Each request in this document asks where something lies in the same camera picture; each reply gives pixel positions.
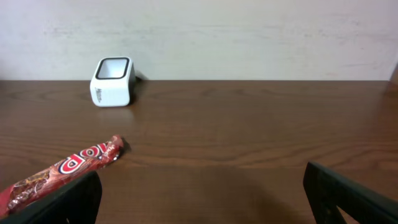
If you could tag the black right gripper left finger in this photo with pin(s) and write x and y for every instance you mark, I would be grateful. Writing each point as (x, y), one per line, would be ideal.
(76, 203)

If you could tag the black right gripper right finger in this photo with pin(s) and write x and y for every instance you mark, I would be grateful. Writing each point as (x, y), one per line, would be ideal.
(329, 192)

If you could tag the red chocolate bar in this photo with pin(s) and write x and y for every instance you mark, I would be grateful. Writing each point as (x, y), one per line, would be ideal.
(24, 192)

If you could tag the white barcode scanner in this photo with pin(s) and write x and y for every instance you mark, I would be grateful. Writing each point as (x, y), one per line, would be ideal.
(112, 82)

